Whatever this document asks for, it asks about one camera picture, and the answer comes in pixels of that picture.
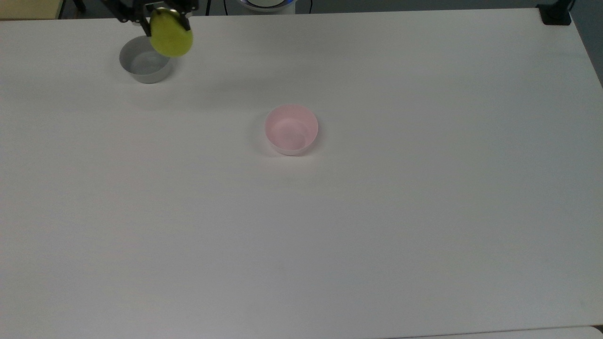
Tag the pink plastic bowl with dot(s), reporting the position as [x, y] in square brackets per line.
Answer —
[291, 132]

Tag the grey plastic bowl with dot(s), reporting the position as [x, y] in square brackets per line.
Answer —
[141, 68]

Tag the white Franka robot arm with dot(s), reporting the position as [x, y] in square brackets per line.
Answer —
[266, 4]

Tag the beige wooden board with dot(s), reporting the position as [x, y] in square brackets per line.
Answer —
[28, 8]

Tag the yellow-green pear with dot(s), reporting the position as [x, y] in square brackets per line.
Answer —
[172, 37]

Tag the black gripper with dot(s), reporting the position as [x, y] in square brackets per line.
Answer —
[123, 9]

